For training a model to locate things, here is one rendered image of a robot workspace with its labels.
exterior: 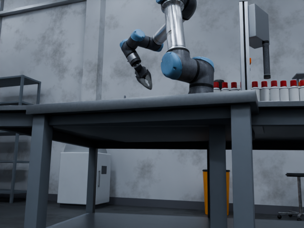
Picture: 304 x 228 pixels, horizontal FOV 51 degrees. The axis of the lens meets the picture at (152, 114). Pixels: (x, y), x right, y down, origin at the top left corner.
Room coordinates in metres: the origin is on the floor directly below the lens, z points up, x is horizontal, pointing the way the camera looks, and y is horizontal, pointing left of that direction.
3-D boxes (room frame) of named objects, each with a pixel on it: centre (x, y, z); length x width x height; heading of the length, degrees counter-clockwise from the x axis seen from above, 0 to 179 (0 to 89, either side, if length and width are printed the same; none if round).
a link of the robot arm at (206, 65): (1.49, -0.23, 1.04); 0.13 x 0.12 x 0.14; 121
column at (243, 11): (1.65, -0.49, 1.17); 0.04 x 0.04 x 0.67; 81
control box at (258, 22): (1.69, -0.57, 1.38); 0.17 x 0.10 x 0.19; 136
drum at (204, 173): (4.51, -0.90, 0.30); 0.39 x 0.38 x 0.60; 159
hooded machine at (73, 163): (5.15, 1.02, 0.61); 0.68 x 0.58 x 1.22; 69
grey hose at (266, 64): (1.67, -0.62, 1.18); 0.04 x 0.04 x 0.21
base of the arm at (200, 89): (1.49, -0.23, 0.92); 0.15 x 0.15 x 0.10
